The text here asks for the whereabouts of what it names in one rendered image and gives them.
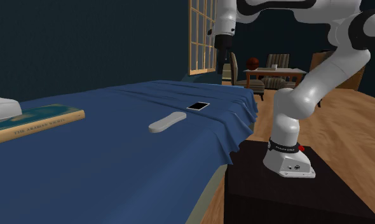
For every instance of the striped armchair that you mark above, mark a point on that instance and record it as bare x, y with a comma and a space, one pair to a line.
248, 82
277, 69

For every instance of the grey remote control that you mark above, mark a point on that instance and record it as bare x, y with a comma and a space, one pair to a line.
167, 122

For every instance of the brown basketball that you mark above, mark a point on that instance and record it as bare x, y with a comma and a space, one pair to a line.
253, 63

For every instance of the black phone with white rim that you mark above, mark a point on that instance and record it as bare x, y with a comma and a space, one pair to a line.
198, 106

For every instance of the white pillow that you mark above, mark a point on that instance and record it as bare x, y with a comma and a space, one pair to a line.
1, 108

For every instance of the tan wooden chair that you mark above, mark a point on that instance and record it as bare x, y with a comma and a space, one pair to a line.
351, 79

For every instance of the dark robot stand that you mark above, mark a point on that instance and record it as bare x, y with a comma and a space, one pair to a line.
268, 192

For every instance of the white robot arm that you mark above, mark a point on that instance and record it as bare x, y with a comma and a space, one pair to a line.
311, 90

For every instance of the wooden lattice window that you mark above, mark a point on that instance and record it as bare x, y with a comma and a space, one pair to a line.
201, 37

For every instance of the bed with blue cover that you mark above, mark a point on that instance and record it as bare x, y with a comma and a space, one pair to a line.
113, 161

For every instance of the white table with wooden legs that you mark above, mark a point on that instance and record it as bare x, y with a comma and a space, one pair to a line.
275, 72

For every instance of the teal and tan book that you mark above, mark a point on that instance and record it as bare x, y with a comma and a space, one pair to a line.
32, 121

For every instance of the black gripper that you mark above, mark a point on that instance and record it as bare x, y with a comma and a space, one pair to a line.
223, 42

